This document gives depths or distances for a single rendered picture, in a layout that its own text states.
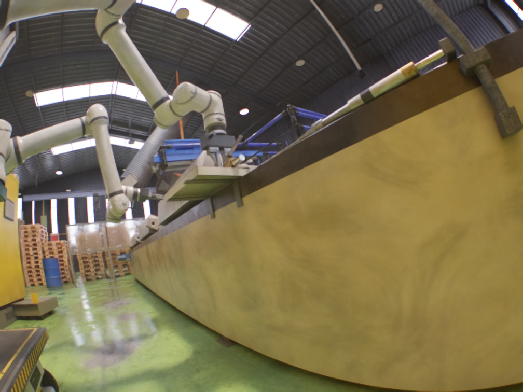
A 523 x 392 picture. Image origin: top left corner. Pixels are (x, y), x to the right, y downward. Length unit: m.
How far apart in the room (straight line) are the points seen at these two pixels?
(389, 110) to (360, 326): 0.47
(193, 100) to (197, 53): 10.53
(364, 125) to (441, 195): 0.20
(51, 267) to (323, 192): 7.29
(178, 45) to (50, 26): 6.19
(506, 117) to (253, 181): 0.64
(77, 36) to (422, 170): 11.30
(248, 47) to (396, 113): 10.73
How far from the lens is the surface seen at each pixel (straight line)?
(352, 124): 0.47
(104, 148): 1.21
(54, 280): 7.41
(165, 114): 0.88
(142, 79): 0.92
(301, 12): 10.39
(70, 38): 11.32
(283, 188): 0.57
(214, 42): 10.87
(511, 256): 0.46
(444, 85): 0.45
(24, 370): 0.77
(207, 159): 0.93
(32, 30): 11.24
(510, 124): 0.41
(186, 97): 0.78
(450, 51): 0.46
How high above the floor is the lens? 0.57
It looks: 10 degrees up
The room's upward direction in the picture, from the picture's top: 13 degrees counter-clockwise
